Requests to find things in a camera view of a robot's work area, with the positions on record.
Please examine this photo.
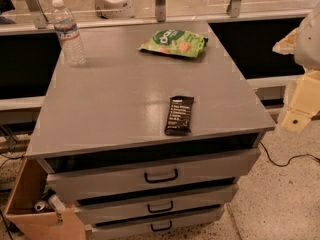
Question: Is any black floor cable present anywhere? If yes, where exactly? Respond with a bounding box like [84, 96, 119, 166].
[259, 141, 320, 168]

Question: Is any metal railing frame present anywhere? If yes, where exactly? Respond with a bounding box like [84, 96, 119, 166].
[0, 0, 320, 36]

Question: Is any green snack bag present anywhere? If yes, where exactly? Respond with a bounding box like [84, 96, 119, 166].
[138, 29, 208, 58]

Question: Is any cardboard box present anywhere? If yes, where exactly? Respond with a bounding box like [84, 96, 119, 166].
[4, 158, 86, 240]

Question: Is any middle grey drawer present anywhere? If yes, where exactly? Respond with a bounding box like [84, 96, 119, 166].
[76, 184, 238, 225]

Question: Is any black rxbar chocolate bar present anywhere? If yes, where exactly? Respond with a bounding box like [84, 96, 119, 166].
[164, 96, 194, 136]

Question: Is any top grey drawer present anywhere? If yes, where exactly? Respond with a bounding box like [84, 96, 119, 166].
[47, 148, 260, 201]

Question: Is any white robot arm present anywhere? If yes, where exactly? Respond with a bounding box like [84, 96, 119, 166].
[272, 3, 320, 133]

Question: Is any grey drawer cabinet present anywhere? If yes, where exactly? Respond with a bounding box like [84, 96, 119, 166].
[25, 20, 277, 240]

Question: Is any bottom grey drawer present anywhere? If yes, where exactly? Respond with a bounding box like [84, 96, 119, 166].
[92, 205, 224, 240]

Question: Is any clear plastic water bottle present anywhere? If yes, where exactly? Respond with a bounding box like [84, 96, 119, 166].
[51, 0, 86, 67]

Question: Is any plastic bottle in box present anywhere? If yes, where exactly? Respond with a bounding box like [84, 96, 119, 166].
[48, 194, 66, 221]

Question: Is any grey drawer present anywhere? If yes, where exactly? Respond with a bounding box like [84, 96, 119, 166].
[47, 148, 260, 201]
[92, 205, 224, 240]
[76, 184, 238, 225]

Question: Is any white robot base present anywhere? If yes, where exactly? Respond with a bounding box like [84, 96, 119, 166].
[94, 0, 135, 19]

